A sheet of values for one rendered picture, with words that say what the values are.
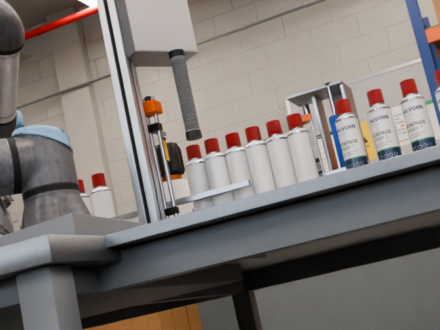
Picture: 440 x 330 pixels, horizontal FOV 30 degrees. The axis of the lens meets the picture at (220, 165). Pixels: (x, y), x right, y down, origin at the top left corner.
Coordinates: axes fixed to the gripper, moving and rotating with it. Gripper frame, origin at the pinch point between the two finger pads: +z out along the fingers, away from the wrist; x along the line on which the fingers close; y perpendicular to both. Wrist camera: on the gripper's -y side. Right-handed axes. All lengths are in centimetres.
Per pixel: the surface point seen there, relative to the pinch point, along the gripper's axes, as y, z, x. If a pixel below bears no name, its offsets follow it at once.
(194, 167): -2, 26, -49
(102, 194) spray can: -1.7, 13.1, -27.2
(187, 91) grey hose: -11, 15, -62
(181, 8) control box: -6, -3, -73
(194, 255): -61, 58, -54
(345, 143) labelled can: -2, 48, -78
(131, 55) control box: -17, 2, -59
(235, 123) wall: 447, -146, 7
